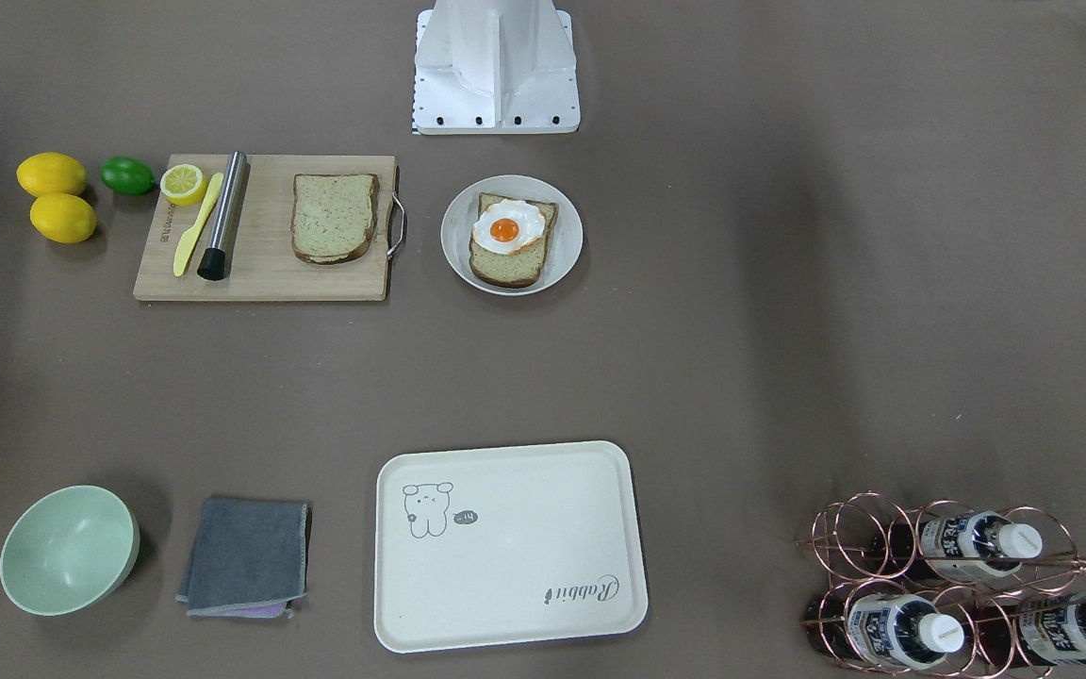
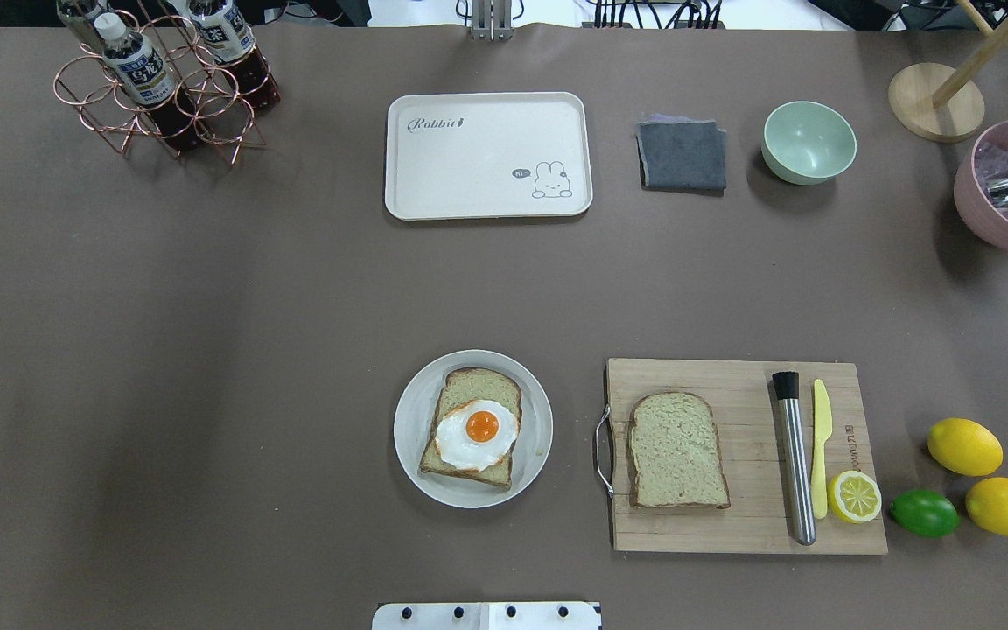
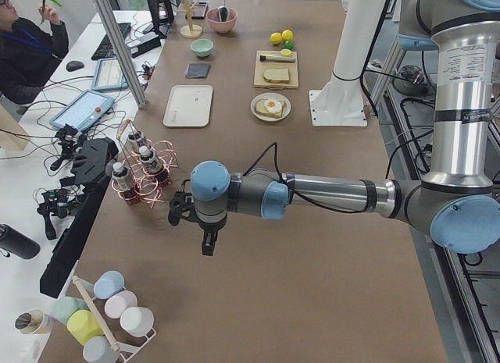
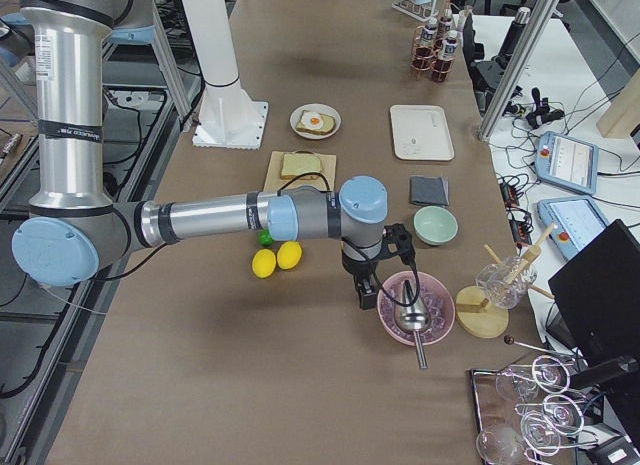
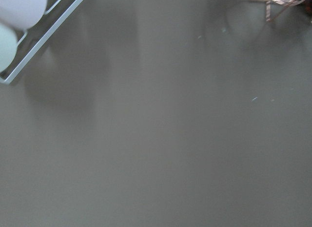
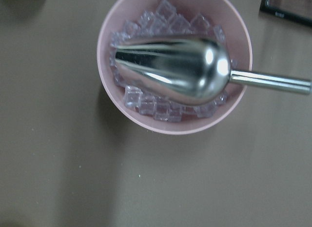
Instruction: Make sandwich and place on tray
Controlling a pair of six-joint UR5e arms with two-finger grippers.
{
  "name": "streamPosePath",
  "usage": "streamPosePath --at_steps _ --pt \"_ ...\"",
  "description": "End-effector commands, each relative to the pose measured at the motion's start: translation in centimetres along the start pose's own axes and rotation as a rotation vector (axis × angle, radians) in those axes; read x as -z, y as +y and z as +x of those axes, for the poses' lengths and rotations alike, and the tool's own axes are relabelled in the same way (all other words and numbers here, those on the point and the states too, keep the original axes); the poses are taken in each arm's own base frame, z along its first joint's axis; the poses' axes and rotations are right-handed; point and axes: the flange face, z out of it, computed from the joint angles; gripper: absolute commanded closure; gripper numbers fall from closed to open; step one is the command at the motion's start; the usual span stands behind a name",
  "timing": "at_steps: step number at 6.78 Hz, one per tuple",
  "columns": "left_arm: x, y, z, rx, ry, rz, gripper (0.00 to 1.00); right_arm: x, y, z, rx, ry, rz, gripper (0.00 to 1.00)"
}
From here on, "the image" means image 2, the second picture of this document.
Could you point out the bread slice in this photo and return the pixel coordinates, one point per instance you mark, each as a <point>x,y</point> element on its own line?
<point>460,386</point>
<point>674,453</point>

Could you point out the cream rabbit tray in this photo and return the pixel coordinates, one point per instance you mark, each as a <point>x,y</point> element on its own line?
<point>487,155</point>

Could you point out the white round plate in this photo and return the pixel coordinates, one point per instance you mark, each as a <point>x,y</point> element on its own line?
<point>415,409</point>

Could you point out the fried egg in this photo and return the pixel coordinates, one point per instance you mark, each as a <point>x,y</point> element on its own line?
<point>476,435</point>

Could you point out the grey folded cloth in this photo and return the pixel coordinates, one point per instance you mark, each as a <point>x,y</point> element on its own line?
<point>681,154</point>

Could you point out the steel muddler black tip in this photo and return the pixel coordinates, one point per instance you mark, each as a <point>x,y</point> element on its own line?
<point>799,495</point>

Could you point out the yellow plastic knife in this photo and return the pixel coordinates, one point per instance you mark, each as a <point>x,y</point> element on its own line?
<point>822,431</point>

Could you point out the mint green bowl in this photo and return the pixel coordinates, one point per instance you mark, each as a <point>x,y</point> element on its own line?
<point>807,143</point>

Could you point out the half lemon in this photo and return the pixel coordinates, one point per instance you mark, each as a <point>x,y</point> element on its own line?
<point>854,497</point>

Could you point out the tea bottle right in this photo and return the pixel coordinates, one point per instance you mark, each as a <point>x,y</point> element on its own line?
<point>227,36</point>

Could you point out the tea bottle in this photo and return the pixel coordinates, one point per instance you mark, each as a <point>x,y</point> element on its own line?
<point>227,36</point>
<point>148,79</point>
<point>79,18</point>

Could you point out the tea bottle front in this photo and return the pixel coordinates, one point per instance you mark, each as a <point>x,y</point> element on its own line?
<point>148,79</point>

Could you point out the green lime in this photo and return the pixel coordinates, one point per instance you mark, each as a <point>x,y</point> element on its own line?
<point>925,513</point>

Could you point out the whole lemon upper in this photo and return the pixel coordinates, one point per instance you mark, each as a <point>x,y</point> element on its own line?
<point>965,447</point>

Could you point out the wooden mug tree stand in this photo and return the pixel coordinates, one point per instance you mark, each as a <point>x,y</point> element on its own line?
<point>941,103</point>

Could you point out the tea bottle left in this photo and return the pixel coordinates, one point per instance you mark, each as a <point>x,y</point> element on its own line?
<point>79,18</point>

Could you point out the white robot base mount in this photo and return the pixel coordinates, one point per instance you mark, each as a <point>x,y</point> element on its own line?
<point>489,615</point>

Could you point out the copper wire bottle rack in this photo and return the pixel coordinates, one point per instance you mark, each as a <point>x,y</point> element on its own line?
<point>225,122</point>

